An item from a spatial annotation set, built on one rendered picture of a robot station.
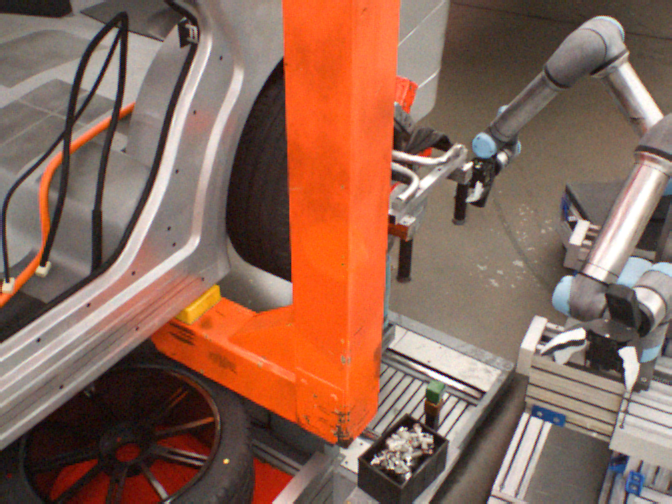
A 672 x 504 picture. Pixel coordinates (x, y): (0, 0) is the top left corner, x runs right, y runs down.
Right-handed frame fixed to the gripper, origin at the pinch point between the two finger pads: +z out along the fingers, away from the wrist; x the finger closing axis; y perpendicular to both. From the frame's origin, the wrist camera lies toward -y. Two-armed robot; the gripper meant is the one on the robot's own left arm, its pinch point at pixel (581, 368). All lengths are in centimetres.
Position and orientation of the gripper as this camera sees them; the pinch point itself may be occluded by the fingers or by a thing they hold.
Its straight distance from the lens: 141.1
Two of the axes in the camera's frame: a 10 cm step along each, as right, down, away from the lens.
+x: -7.5, -2.9, 5.9
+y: 1.0, 8.4, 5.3
